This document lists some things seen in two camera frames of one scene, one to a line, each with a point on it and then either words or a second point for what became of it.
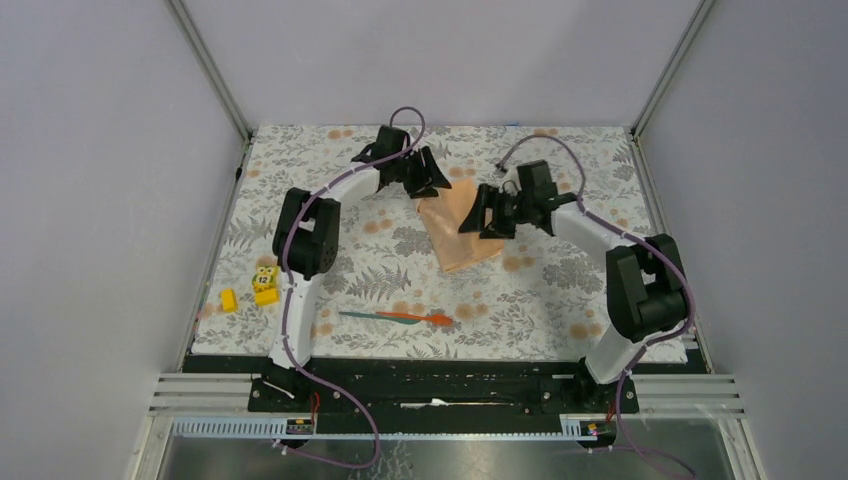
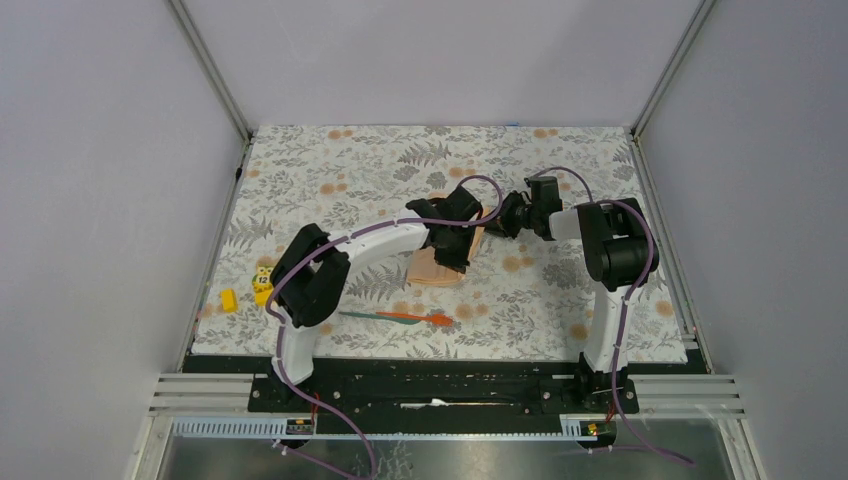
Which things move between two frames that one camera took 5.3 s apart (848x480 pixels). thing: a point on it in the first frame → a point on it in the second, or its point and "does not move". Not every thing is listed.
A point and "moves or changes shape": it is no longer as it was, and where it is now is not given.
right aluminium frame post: (696, 22) does not move
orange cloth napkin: (442, 217) moves or changes shape
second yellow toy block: (266, 284) does not move
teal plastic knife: (391, 319) does not move
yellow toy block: (229, 300) does not move
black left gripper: (428, 176) → (460, 260)
